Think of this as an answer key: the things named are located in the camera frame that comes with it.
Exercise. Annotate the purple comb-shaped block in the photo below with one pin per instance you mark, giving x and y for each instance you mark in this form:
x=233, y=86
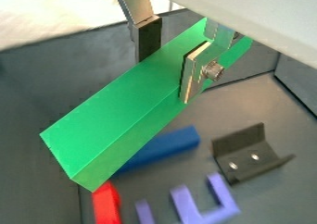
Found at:
x=209, y=207

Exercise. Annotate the blue rectangular block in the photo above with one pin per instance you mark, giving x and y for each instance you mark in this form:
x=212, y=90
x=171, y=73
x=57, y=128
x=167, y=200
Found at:
x=164, y=146

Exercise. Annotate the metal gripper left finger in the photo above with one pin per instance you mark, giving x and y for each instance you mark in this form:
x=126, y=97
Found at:
x=145, y=25

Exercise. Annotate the black U-shaped bracket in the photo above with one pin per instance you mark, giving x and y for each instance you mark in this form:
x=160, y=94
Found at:
x=244, y=155

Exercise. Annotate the red stepped block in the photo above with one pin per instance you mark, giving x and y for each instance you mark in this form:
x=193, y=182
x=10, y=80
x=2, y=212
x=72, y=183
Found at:
x=106, y=203

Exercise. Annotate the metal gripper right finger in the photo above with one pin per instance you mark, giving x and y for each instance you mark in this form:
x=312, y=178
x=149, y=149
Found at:
x=209, y=42

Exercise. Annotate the green rectangular block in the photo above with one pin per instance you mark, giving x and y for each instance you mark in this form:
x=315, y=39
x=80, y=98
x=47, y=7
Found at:
x=96, y=138

